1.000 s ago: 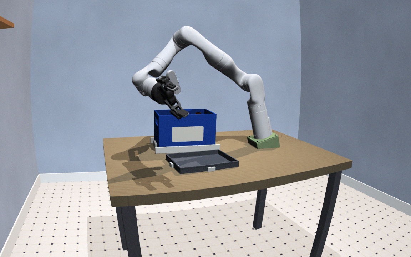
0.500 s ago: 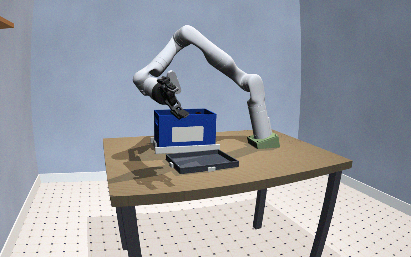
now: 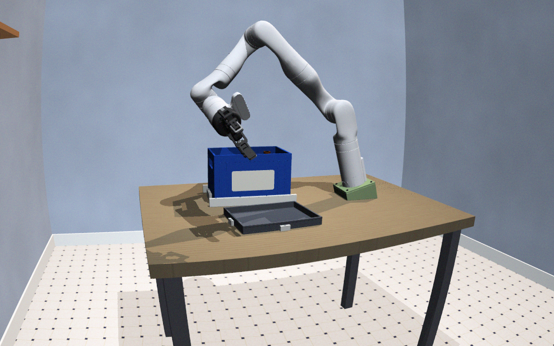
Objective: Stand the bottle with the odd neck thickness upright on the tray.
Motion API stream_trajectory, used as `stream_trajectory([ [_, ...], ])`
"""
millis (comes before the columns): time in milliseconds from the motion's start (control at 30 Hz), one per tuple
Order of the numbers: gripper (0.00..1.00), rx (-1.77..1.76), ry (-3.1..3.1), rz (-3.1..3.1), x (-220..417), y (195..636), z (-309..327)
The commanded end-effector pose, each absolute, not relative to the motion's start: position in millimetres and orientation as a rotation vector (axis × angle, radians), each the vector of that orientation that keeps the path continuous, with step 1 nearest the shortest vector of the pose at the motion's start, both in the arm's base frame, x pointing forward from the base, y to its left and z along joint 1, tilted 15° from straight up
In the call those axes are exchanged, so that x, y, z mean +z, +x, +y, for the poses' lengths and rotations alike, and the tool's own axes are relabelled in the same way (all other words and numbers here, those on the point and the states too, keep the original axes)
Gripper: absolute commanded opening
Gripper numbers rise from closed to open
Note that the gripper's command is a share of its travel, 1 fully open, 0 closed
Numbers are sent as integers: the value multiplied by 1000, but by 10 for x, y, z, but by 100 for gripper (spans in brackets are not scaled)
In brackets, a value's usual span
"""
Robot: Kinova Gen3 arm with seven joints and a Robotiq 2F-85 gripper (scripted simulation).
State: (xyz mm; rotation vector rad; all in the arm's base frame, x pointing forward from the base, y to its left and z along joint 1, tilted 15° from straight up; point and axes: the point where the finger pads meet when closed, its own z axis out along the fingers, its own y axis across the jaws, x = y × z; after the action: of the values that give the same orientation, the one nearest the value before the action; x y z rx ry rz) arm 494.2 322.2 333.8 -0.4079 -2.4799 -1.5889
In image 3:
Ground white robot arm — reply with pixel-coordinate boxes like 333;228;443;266
190;21;367;187

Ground blue crate with dividers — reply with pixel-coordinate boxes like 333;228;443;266
208;146;291;198

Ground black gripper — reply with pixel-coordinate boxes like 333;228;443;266
212;106;257;161

